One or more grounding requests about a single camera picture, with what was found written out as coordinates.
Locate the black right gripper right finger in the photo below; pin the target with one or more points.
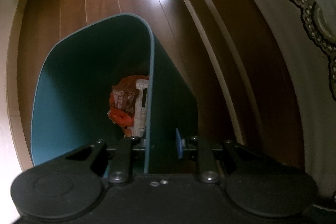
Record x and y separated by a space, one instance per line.
208 163

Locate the dark wooden bed frame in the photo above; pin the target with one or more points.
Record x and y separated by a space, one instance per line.
251 71

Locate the printed snack wrapper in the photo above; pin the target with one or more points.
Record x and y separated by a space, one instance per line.
139 105

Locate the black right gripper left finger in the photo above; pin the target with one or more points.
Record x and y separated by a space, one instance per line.
120 167

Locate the dark teal trash bin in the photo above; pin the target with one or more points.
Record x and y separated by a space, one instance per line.
71 101

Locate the lace trimmed bedspread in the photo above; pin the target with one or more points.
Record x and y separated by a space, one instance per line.
307 42

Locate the red plastic bag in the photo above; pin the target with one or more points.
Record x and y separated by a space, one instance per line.
120 113

